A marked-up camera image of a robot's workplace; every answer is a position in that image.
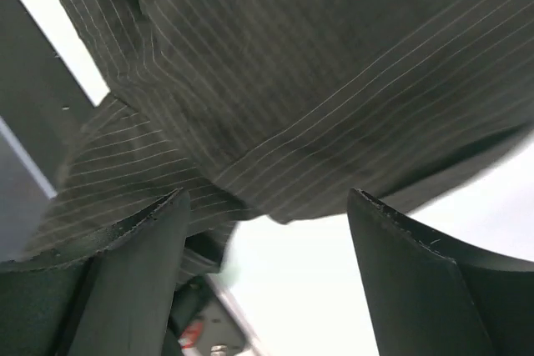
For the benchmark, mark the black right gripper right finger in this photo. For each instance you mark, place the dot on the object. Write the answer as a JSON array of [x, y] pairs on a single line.
[[431, 294]]

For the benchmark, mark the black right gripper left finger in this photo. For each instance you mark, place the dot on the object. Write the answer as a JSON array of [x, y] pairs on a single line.
[[108, 293]]

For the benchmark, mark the dark pinstriped long sleeve shirt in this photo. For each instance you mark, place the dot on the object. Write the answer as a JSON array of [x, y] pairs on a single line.
[[280, 107]]

